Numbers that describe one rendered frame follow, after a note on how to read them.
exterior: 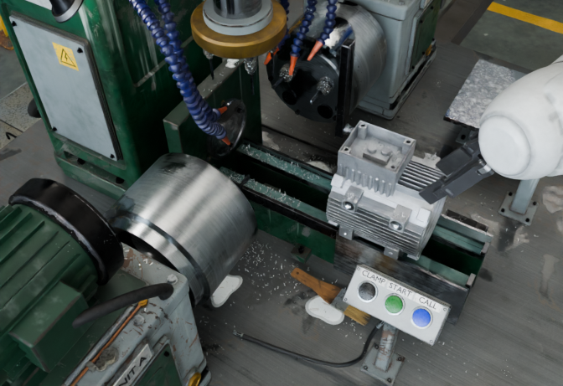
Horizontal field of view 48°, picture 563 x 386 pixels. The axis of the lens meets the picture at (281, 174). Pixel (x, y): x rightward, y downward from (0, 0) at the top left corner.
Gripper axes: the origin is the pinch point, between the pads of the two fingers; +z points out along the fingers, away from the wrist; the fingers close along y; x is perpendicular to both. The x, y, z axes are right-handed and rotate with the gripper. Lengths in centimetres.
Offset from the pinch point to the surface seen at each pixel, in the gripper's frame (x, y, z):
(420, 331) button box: 13.1, 21.3, 8.9
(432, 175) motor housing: 1.5, -7.9, 9.6
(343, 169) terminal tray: -11.9, -0.8, 17.6
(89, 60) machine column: -63, 12, 28
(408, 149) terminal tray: -5.2, -9.1, 10.0
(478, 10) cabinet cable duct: 16, -236, 126
